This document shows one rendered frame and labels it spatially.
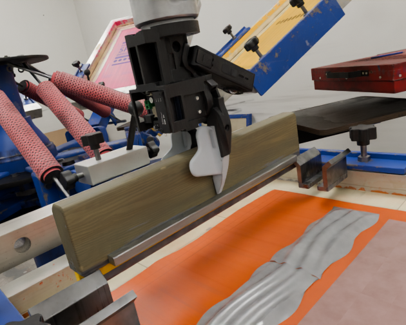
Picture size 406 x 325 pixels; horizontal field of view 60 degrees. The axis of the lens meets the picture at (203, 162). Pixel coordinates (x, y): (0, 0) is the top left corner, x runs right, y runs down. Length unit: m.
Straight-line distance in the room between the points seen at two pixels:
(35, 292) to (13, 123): 0.48
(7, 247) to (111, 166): 0.21
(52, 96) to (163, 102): 0.61
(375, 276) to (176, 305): 0.22
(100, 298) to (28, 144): 0.51
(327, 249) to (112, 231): 0.26
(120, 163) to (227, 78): 0.28
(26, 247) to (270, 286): 0.34
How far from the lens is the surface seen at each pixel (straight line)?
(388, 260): 0.47
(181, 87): 0.40
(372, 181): 0.65
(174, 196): 0.42
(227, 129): 0.43
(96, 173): 0.63
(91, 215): 0.37
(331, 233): 0.52
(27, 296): 0.50
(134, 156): 0.67
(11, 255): 0.55
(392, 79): 1.23
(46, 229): 0.56
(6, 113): 0.92
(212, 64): 0.44
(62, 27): 4.93
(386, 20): 2.44
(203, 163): 0.42
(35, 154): 0.81
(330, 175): 0.60
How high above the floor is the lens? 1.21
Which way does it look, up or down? 16 degrees down
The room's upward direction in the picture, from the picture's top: 11 degrees counter-clockwise
